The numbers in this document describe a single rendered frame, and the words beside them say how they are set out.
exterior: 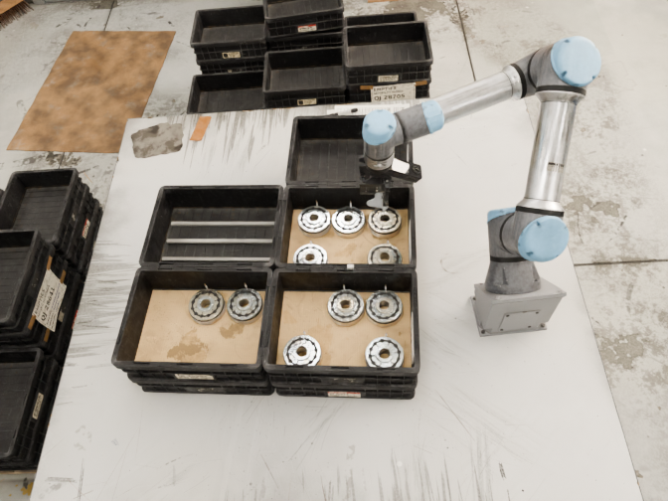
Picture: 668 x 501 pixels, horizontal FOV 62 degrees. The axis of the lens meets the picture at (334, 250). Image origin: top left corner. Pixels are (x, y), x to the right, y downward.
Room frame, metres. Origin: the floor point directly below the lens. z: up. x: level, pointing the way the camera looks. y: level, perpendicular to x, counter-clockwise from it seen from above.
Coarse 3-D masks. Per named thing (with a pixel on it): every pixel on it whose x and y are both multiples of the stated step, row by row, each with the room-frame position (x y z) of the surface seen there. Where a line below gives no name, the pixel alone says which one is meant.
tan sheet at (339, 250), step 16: (304, 240) 0.97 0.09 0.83; (320, 240) 0.96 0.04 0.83; (336, 240) 0.95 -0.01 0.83; (352, 240) 0.95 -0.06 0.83; (368, 240) 0.94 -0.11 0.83; (384, 240) 0.93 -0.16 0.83; (400, 240) 0.92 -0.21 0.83; (288, 256) 0.91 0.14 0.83; (336, 256) 0.89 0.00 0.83; (352, 256) 0.88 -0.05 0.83
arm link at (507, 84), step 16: (512, 64) 1.13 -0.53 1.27; (480, 80) 1.11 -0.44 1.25; (496, 80) 1.09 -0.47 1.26; (512, 80) 1.08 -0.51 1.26; (528, 80) 1.08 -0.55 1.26; (448, 96) 1.06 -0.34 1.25; (464, 96) 1.05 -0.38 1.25; (480, 96) 1.05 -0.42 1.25; (496, 96) 1.06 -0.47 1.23; (512, 96) 1.07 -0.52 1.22; (448, 112) 1.02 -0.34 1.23; (464, 112) 1.03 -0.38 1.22
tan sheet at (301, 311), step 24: (288, 312) 0.73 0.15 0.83; (312, 312) 0.72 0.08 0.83; (408, 312) 0.68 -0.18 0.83; (288, 336) 0.65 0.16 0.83; (312, 336) 0.64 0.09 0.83; (336, 336) 0.63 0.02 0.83; (360, 336) 0.62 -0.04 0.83; (384, 336) 0.61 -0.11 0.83; (408, 336) 0.60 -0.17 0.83; (336, 360) 0.56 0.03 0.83; (360, 360) 0.55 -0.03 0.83; (408, 360) 0.54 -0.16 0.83
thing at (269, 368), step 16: (288, 272) 0.80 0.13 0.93; (304, 272) 0.79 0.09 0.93; (320, 272) 0.79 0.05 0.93; (336, 272) 0.78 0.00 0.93; (352, 272) 0.77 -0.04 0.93; (368, 272) 0.76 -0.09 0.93; (384, 272) 0.76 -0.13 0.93; (400, 272) 0.75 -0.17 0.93; (416, 272) 0.74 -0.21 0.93; (272, 288) 0.75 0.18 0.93; (416, 288) 0.70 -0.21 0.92; (272, 304) 0.70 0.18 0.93; (416, 304) 0.65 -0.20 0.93; (272, 320) 0.66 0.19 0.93; (416, 320) 0.60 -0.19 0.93; (416, 336) 0.56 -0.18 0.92; (416, 352) 0.52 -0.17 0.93; (272, 368) 0.52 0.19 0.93; (288, 368) 0.52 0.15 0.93; (304, 368) 0.51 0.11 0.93; (320, 368) 0.51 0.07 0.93; (352, 368) 0.50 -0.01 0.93; (368, 368) 0.49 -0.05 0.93; (384, 368) 0.49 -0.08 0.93; (400, 368) 0.48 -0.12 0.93; (416, 368) 0.48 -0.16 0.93
